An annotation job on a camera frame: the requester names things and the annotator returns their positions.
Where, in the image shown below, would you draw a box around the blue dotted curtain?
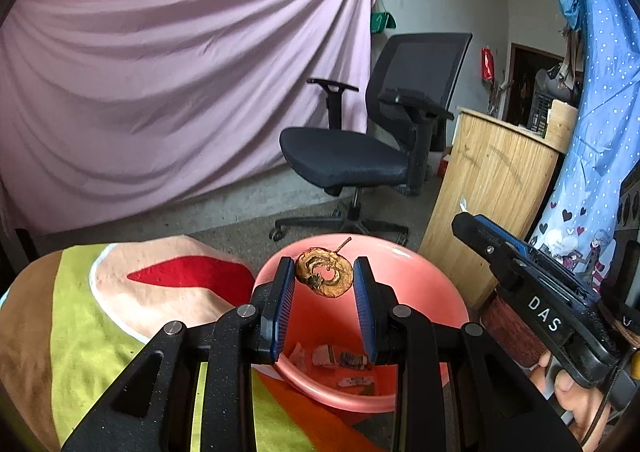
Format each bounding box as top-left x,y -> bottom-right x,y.
529,0 -> 639,290

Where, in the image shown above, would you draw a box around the pink plastic basin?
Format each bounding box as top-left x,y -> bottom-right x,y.
273,234 -> 469,414

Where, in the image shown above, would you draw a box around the wooden cabinet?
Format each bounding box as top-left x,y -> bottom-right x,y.
419,100 -> 577,309

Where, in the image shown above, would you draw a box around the pink hanging cloth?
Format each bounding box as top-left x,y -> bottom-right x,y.
1,0 -> 373,234

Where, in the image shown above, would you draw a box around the trash pieces in basin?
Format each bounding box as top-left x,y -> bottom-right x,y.
288,342 -> 376,389

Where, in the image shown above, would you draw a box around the black office chair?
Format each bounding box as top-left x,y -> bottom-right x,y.
269,33 -> 473,245

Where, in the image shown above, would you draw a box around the person's right hand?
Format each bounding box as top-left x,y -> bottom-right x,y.
529,350 -> 639,451

